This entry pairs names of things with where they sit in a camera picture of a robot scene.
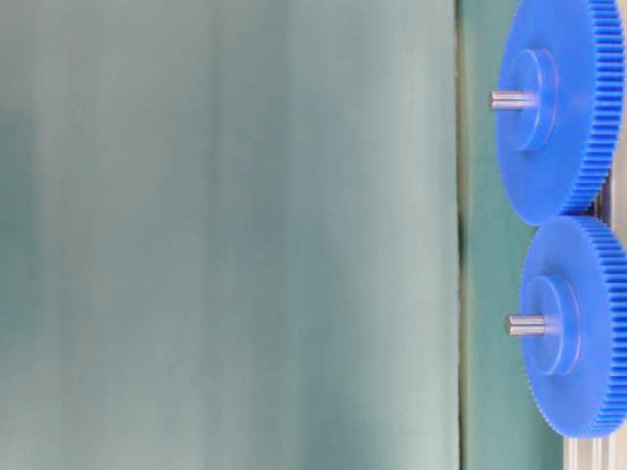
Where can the steel shaft in large gear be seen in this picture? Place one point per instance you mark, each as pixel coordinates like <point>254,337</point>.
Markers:
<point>511,100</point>

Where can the large blue gear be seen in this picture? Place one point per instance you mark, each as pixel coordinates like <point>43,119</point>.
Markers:
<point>569,57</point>

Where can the small blue gear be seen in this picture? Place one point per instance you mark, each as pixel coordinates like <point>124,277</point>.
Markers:
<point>574,276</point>

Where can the steel shaft in small gear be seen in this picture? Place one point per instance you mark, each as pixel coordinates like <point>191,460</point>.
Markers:
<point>522,325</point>

